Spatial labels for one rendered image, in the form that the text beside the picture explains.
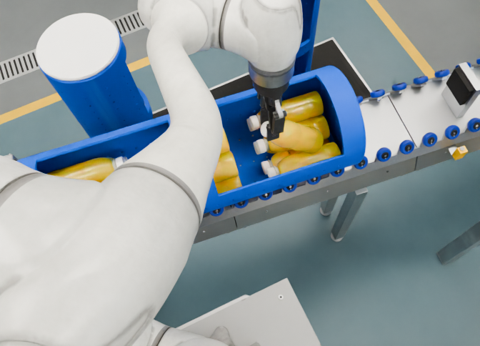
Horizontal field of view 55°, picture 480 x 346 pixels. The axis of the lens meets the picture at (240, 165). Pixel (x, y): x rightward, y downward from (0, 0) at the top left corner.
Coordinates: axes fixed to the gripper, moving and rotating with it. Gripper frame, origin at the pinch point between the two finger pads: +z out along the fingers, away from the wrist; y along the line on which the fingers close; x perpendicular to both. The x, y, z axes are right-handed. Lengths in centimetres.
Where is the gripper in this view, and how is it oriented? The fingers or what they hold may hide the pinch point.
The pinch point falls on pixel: (269, 124)
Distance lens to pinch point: 110.1
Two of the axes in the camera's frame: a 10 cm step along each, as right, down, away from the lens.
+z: 0.5, 4.2, 9.1
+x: -9.5, 3.0, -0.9
